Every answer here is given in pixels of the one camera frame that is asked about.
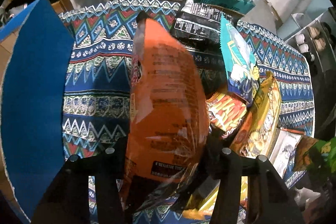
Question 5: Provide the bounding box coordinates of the small orange snack packet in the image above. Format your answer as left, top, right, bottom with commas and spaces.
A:
206, 92, 247, 139

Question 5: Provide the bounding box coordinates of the large orange snack bag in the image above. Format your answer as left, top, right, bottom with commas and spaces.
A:
120, 12, 210, 211

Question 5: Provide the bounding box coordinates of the teal snack packet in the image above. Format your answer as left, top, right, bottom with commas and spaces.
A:
219, 16, 259, 106

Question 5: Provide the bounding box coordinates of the black snack packet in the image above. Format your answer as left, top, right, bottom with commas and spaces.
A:
170, 0, 238, 44

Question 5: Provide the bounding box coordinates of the white snack packet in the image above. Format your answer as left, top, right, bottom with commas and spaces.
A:
268, 128, 304, 178

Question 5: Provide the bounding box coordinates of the yellow snack bag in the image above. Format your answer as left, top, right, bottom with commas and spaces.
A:
182, 71, 281, 220

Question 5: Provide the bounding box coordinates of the green snack packet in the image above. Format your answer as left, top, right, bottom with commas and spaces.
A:
293, 136, 335, 182

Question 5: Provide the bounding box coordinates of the blue cardboard box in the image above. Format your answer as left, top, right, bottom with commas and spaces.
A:
1, 0, 74, 223

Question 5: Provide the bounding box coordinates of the shelf with round items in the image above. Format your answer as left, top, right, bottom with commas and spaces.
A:
285, 7, 335, 73

